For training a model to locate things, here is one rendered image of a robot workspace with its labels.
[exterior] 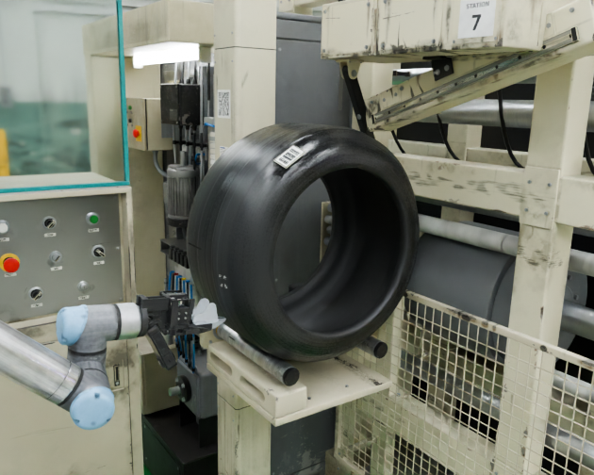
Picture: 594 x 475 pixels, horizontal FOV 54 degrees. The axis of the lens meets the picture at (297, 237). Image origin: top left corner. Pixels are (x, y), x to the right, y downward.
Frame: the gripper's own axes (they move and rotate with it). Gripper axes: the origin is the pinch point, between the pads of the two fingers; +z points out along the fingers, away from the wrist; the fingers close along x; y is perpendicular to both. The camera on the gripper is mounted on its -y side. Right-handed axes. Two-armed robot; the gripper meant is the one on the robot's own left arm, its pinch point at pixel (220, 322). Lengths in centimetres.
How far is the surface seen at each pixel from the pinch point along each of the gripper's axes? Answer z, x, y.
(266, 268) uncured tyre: 3.0, -12.3, 15.9
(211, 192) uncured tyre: -2.7, 5.2, 29.3
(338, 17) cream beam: 35, 16, 77
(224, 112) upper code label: 12, 31, 48
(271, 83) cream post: 22, 25, 58
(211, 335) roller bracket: 10.6, 22.6, -12.3
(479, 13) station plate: 35, -31, 73
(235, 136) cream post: 13, 26, 42
